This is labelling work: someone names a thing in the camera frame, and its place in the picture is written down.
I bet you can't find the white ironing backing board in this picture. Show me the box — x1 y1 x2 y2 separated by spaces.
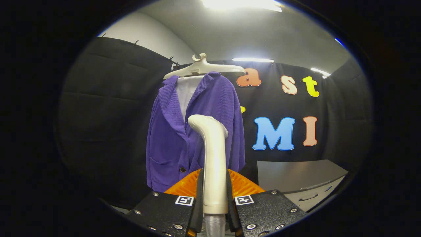
175 76 204 120

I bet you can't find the white garment steamer head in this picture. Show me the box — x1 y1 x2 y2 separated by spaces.
188 114 229 214

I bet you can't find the long strip ceiling light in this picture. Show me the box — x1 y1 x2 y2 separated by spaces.
232 58 275 63

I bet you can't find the purple corduroy jacket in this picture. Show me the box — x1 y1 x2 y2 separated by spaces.
146 72 246 192

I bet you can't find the large ceiling light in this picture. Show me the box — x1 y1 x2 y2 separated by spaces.
201 0 283 13

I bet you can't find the grey cabinet with dark top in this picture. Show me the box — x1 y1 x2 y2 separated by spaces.
257 160 349 213

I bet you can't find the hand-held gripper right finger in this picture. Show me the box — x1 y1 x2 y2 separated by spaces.
226 169 306 237

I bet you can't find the small corner ceiling light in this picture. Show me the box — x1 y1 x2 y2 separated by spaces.
311 68 331 79

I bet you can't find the white plastic clothes hanger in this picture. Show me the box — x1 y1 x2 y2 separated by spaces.
163 53 246 80

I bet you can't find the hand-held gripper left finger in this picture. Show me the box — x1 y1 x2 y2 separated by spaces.
127 169 204 237

